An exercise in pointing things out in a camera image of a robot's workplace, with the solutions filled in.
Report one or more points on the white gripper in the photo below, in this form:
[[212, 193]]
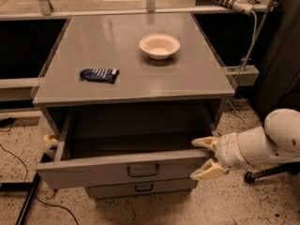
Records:
[[228, 150]]

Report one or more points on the grey top drawer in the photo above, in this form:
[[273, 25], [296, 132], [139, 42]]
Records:
[[125, 144]]

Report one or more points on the grey drawer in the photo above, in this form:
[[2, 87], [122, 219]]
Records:
[[135, 189], [125, 144]]

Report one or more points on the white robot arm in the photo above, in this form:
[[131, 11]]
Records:
[[276, 142]]

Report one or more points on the grey drawer cabinet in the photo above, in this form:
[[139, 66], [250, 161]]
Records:
[[191, 75]]

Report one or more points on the grey bottom drawer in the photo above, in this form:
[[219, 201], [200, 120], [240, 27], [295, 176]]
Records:
[[135, 189]]

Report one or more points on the white paper bowl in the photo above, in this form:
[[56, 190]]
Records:
[[159, 46]]

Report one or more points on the blue striped snack packet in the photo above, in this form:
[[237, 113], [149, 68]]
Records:
[[99, 75]]

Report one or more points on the white power strip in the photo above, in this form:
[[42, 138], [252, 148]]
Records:
[[242, 6]]

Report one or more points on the black floor stand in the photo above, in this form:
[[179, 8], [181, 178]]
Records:
[[30, 188]]

